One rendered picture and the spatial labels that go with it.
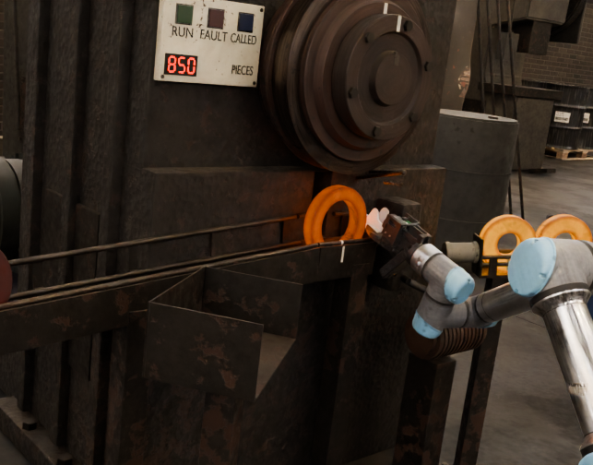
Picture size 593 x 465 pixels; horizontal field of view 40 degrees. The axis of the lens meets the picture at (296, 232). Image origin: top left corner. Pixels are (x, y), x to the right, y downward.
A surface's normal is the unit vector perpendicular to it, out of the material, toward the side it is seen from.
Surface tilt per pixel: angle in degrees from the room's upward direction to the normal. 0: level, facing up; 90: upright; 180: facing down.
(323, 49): 76
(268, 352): 5
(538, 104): 90
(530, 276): 82
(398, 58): 90
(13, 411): 0
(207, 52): 90
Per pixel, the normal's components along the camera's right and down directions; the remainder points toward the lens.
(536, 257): -0.90, -0.16
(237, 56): 0.64, 0.25
